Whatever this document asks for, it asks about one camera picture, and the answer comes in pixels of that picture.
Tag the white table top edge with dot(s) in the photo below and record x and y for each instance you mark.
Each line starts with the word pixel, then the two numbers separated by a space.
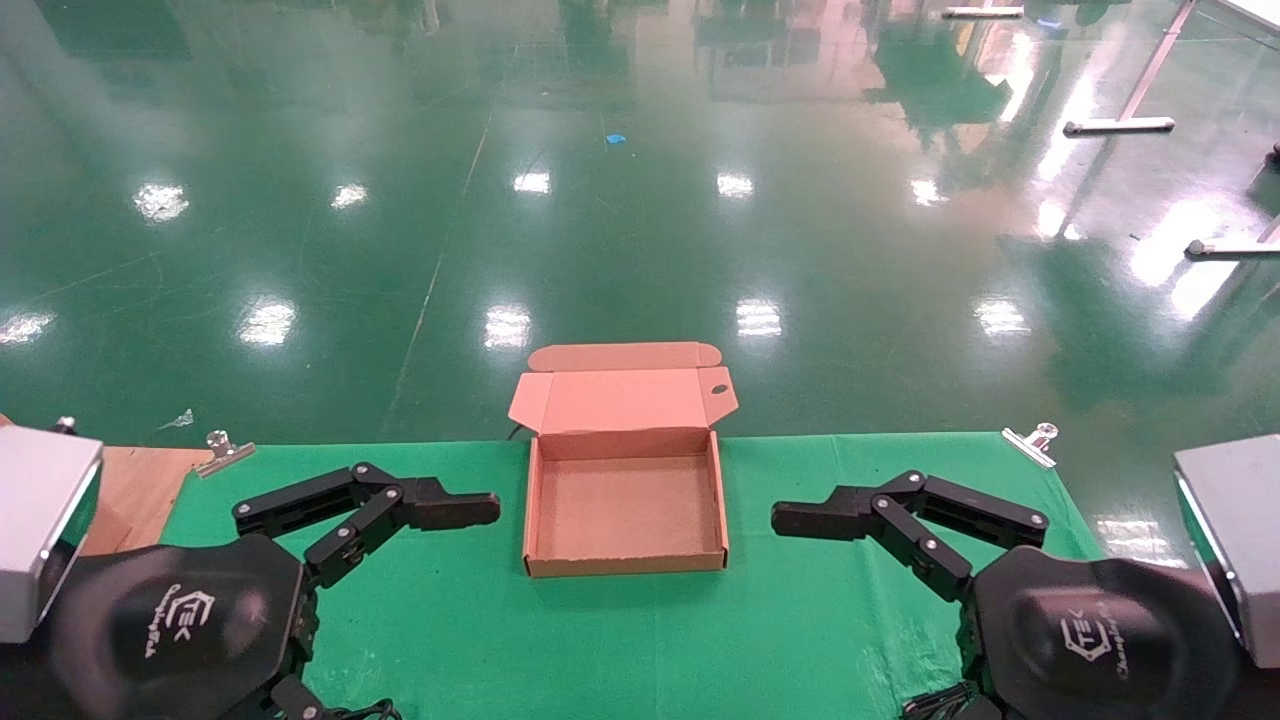
pixel 1265 10

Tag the green table cloth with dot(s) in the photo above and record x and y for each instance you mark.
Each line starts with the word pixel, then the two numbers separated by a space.
pixel 640 640

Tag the short white foot bar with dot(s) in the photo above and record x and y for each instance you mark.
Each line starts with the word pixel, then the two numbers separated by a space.
pixel 985 12

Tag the clear plastic scrap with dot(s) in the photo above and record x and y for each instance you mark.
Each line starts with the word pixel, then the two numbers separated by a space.
pixel 180 420

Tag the small metal knob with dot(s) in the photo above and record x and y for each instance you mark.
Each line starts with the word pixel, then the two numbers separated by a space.
pixel 66 426

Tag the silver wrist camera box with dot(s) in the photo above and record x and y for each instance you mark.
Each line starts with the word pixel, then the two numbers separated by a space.
pixel 1240 520
pixel 40 520

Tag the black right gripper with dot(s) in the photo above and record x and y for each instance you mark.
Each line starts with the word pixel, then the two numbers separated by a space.
pixel 1100 640

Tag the white table leg with foot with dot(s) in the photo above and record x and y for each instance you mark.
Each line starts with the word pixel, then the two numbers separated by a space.
pixel 1120 125

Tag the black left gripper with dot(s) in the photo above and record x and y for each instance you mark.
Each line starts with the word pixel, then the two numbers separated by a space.
pixel 170 620

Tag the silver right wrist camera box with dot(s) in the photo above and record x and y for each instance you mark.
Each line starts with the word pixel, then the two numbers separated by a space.
pixel 1240 520

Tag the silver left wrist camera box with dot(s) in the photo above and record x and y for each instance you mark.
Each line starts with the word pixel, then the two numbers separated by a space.
pixel 40 520

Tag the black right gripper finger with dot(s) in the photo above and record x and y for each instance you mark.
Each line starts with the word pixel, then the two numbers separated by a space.
pixel 810 518

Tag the silver metal binder clip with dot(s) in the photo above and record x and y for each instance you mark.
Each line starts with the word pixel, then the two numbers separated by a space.
pixel 1028 447
pixel 228 455

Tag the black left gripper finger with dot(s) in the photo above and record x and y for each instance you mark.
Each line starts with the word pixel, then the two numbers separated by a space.
pixel 450 508

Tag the open brown cardboard box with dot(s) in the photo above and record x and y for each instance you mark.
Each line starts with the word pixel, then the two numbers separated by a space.
pixel 625 520

